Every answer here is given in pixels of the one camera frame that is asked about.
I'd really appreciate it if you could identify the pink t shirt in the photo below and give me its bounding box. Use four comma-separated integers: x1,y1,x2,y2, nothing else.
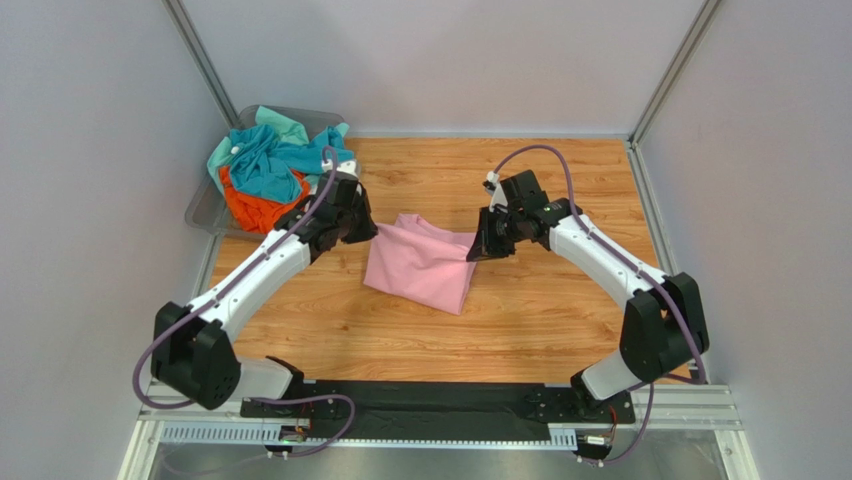
364,214,476,315

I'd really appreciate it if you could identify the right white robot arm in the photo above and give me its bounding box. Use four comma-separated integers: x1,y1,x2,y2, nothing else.
467,170,710,404

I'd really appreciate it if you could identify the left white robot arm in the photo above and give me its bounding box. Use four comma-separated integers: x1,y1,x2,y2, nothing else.
140,162,378,410

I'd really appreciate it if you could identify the teal blue t shirt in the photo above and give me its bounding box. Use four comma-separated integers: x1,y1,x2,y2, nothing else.
229,121,354,203

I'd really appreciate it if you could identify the mint green t shirt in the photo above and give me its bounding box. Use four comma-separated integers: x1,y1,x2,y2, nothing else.
207,105,355,204

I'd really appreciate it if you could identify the orange t shirt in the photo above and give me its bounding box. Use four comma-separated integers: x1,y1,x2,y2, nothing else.
218,166,310,234

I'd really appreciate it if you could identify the grey plastic bin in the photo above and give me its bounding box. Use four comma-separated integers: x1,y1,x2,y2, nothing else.
185,106,344,239

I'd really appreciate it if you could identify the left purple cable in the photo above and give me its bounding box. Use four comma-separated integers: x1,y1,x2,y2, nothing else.
132,145,356,459

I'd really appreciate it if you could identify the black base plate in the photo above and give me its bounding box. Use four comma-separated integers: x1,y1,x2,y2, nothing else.
240,380,636,441

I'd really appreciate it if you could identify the aluminium frame rail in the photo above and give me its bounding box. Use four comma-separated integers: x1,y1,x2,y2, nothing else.
119,384,757,479

